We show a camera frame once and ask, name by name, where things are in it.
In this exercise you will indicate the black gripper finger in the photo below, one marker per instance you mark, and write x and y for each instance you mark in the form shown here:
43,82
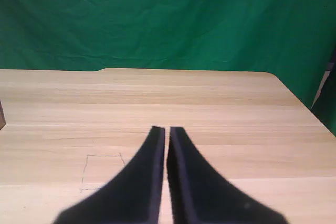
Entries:
131,195
199,195

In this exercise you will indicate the white backdrop frame pole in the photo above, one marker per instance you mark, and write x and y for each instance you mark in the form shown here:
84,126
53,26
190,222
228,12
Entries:
321,90

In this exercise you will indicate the green backdrop cloth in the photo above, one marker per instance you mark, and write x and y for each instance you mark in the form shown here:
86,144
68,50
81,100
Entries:
168,19

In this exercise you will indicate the brown cardboard box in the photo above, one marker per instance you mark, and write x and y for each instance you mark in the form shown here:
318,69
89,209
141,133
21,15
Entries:
2,116

